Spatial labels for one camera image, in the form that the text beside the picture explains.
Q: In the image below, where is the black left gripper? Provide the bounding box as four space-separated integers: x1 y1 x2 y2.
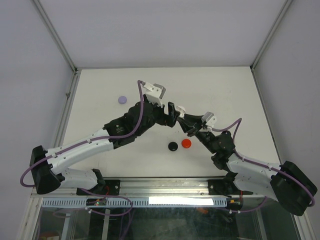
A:
135 94 180 137

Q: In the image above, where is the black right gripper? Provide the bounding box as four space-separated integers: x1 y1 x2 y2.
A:
177 112 218 154

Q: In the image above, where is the white round charging case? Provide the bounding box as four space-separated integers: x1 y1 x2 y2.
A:
174 105 186 119

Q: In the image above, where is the orange round charging case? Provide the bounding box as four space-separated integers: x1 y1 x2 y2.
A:
181 138 192 149

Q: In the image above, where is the black round charging case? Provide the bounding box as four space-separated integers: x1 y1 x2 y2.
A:
168 141 179 152

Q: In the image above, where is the lilac round charging case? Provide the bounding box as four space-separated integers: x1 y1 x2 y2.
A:
118 96 128 105

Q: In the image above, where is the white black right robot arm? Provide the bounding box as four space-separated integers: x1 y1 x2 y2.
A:
177 112 318 216

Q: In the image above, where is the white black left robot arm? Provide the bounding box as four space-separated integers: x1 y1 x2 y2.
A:
30 100 186 195

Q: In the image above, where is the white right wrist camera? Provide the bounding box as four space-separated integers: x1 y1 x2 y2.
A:
201 111 217 132

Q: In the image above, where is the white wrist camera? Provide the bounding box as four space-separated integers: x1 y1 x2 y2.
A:
142 81 166 108
201 111 217 132

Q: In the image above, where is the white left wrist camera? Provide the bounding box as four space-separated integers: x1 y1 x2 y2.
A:
142 81 166 108

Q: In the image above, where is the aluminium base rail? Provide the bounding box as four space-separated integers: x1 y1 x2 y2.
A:
74 176 253 197

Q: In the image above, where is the left aluminium frame post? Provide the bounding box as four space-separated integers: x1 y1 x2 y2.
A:
32 0 78 76

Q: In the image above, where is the white slotted cable duct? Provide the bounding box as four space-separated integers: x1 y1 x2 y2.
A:
41 196 227 208

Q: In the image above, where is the aluminium corner frame post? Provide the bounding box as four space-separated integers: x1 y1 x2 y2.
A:
250 0 294 72

